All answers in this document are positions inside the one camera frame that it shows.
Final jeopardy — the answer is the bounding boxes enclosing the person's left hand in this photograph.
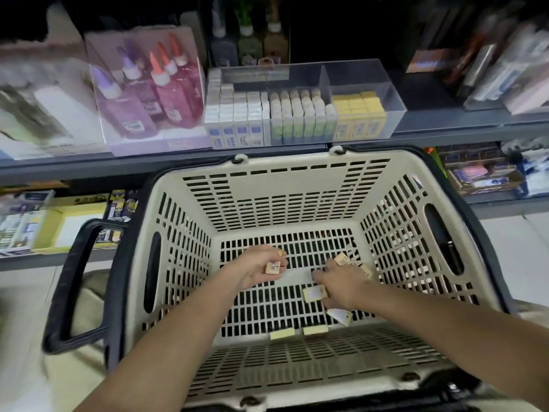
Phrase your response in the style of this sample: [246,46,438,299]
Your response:
[223,244,290,291]

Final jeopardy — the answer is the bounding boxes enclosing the person's right hand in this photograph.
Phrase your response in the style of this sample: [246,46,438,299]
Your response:
[311,257,380,312]

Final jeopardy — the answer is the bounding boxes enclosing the pile of erasers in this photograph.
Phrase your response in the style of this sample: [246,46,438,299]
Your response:
[268,251,379,342]

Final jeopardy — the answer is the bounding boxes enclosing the beige shopping basket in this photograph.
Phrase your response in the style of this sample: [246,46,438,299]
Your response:
[43,145,516,412]

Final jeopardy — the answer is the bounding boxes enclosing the grey store shelves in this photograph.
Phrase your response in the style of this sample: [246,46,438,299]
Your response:
[0,0,549,271]

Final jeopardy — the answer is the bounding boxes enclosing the rows of white erasers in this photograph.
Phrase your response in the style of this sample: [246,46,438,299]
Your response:
[204,66,271,149]

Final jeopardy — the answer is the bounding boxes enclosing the row of white green erasers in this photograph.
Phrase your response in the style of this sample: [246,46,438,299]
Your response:
[269,88,338,144]

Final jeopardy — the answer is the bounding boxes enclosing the yellow erasers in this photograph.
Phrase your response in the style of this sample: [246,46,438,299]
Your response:
[333,92,387,141]

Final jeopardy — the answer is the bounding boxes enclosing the person's right forearm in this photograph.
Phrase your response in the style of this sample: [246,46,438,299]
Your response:
[360,283,549,412]

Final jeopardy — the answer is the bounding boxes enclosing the person's left forearm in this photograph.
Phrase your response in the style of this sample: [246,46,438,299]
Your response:
[75,274,250,412]

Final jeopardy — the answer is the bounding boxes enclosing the pink glue display box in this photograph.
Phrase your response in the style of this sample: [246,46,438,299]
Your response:
[84,25,209,157]

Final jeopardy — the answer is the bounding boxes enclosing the yellow empty display box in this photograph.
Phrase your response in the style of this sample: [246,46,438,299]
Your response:
[34,197,108,252]

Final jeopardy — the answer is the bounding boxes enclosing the white eraser display box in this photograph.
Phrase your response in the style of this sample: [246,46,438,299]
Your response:
[0,191,54,254]

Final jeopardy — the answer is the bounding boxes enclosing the white glue display box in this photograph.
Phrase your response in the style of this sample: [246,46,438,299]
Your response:
[0,4,104,160]

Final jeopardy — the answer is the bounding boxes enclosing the dark blue yellow packets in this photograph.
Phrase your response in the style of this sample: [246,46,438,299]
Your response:
[96,190,138,247]

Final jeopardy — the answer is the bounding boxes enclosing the pink glue bottle orange cap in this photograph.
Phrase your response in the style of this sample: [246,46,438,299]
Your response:
[167,31,207,100]
[157,42,202,112]
[148,51,194,129]

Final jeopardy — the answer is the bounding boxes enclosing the pink glue bottle purple cap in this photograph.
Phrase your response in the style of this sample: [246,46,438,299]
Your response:
[90,66,160,140]
[117,42,166,121]

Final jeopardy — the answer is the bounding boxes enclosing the clear plastic divider tray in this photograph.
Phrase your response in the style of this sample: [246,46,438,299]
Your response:
[206,58,408,151]

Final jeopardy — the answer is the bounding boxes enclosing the translucent glue bottle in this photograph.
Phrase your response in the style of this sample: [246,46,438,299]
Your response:
[263,0,291,65]
[237,0,264,67]
[210,0,240,68]

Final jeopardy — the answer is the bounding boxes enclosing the row of clear glue bottles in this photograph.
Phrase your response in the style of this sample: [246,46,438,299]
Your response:
[0,81,70,142]

